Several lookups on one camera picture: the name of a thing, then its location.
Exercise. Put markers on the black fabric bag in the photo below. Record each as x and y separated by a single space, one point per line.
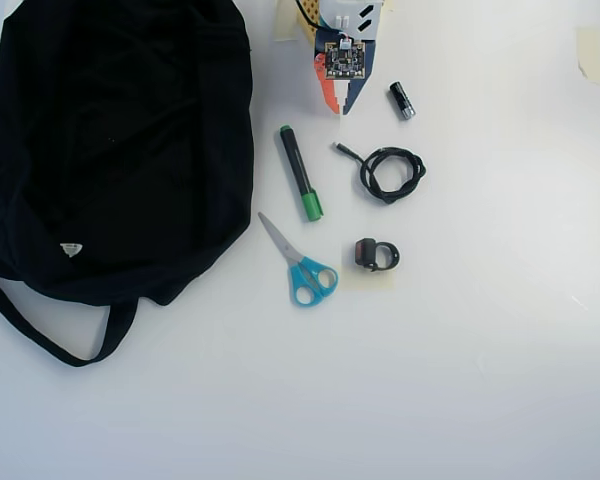
120 150

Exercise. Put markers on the yellow perforated robot arm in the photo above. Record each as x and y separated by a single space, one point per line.
311 12

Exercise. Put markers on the beige masking tape strip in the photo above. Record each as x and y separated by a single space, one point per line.
591 55
284 22

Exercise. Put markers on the black cylindrical battery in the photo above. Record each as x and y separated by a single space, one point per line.
402 100

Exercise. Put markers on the black marker with green cap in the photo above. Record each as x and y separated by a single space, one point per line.
296 165

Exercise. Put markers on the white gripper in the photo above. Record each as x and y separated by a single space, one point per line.
334 98

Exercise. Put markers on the black camera circuit board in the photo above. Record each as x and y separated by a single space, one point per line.
346 60

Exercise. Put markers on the wide beige masking tape patch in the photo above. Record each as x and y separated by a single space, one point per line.
365 281

